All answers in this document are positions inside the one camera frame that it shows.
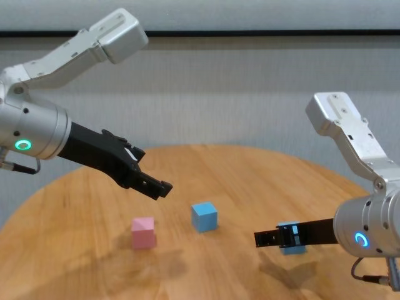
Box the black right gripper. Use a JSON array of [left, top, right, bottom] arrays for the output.
[[254, 217, 338, 249]]

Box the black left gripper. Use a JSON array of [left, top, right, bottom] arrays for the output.
[[57, 122, 173, 201]]

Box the blue cube block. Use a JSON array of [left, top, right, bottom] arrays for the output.
[[277, 221, 308, 256], [191, 202, 218, 234]]

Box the pink cube block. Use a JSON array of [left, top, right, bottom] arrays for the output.
[[131, 217, 156, 250]]

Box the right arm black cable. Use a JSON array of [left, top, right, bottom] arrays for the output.
[[350, 256, 394, 285]]

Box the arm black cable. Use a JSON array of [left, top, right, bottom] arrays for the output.
[[0, 156, 41, 175], [350, 256, 394, 285]]

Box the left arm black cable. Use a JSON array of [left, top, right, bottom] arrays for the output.
[[0, 156, 41, 175]]

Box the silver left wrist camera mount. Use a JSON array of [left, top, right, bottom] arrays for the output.
[[2, 7, 149, 91]]

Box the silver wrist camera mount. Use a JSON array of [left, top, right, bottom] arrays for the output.
[[305, 91, 400, 201], [2, 7, 149, 91]]

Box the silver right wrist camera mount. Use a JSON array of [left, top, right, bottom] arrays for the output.
[[305, 91, 400, 201]]

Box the black wall rail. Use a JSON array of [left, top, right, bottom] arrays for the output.
[[0, 28, 400, 38]]

